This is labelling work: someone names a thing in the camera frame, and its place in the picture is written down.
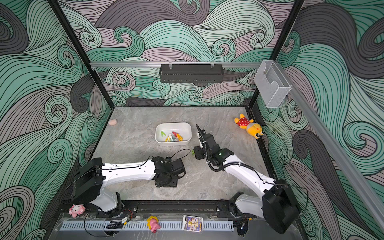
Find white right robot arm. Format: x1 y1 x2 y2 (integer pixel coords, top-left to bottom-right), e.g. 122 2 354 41
194 126 302 234

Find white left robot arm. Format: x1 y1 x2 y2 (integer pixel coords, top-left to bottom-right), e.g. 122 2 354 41
71 157 186 218

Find white plastic storage box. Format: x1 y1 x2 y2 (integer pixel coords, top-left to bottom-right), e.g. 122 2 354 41
155 122 192 146

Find playing card box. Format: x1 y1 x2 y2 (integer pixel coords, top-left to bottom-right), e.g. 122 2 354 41
182 215 203 233

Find yellow plush bear toy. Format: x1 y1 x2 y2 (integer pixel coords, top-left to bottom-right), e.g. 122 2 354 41
234 114 264 139

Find pink yellow plush toy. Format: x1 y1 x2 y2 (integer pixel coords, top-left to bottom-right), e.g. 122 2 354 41
147 216 161 233

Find pink eraser blob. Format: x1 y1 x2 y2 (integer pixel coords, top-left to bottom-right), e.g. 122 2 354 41
108 119 118 126

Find pink pig plush toy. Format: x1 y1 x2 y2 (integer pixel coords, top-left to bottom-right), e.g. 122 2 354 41
69 205 86 218

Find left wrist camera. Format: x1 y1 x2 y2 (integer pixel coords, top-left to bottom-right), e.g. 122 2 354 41
171 159 187 179

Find white slotted cable duct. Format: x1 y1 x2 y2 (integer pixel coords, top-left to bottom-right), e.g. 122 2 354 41
60 221 235 232

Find black wall tray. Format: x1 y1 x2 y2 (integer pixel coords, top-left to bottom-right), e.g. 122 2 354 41
159 65 224 83

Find clear plastic wall bin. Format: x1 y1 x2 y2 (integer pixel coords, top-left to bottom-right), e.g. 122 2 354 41
254 60 292 109

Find aluminium rail back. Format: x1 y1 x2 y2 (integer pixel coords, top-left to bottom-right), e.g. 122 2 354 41
90 61 261 69

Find aluminium rail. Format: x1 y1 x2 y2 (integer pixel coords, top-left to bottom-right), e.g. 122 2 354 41
279 63 384 228
90 61 261 69

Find black corner frame post right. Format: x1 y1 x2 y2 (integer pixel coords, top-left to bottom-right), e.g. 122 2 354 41
249 1 304 109

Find black corner frame post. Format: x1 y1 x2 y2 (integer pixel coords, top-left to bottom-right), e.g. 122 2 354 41
249 1 304 109
47 0 115 111

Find aluminium rail right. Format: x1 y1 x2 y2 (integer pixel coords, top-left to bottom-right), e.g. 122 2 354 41
279 63 384 228

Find black corner frame post left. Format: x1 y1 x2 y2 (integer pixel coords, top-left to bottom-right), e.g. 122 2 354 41
47 0 115 111

